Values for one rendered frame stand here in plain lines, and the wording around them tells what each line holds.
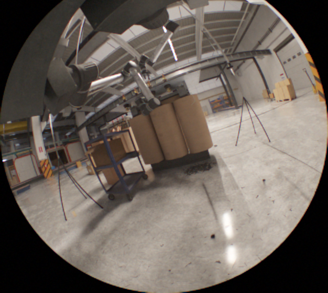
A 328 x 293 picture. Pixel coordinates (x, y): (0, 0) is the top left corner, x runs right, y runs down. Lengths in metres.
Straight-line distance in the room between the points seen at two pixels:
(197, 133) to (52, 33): 1.68
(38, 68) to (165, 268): 1.10
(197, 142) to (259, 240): 1.45
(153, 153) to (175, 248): 1.46
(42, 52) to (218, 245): 1.16
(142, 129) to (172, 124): 0.50
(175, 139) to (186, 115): 0.41
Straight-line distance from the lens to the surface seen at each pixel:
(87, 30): 10.77
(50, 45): 0.42
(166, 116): 1.63
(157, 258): 0.87
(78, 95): 1.09
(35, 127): 11.32
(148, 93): 1.35
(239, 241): 0.82
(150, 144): 1.79
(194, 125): 1.59
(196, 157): 1.85
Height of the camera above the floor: 0.77
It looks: 2 degrees down
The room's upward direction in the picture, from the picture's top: 19 degrees counter-clockwise
